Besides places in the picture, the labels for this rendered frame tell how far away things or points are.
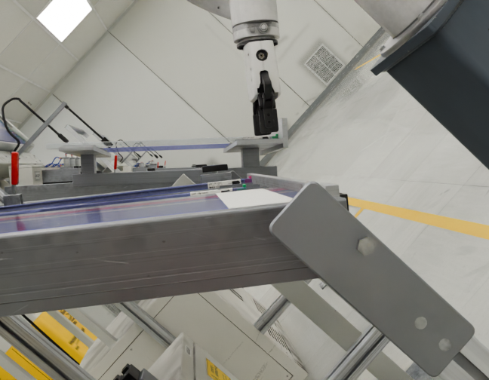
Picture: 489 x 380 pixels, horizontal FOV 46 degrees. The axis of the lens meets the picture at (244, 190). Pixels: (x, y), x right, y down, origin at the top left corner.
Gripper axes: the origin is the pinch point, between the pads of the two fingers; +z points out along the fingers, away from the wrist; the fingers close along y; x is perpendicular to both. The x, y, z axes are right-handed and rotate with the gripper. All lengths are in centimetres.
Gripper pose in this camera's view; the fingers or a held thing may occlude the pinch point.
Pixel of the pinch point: (266, 128)
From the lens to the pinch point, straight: 106.0
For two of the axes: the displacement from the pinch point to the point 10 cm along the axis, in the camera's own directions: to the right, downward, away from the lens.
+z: 1.0, 9.9, 0.5
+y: -0.9, -0.4, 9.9
